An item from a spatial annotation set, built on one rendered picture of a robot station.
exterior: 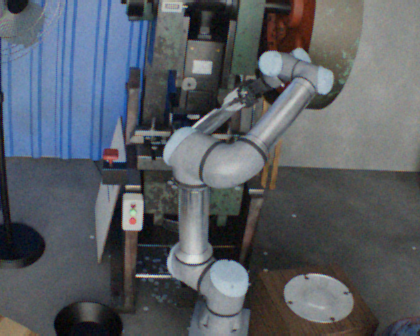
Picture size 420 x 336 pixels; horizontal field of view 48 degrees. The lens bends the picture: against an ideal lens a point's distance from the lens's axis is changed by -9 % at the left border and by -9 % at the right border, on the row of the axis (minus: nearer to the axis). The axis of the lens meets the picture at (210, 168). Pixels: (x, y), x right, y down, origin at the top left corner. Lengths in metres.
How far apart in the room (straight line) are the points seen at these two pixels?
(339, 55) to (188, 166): 0.71
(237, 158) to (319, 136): 2.45
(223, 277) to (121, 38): 1.99
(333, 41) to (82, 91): 1.96
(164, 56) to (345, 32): 0.67
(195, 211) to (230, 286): 0.25
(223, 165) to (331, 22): 0.69
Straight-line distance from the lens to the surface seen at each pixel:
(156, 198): 2.03
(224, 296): 1.53
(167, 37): 1.89
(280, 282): 2.06
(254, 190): 2.04
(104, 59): 3.20
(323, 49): 1.73
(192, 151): 1.30
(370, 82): 3.68
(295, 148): 3.67
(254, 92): 1.68
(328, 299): 2.03
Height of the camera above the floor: 1.64
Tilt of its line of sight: 28 degrees down
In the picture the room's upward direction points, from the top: 8 degrees clockwise
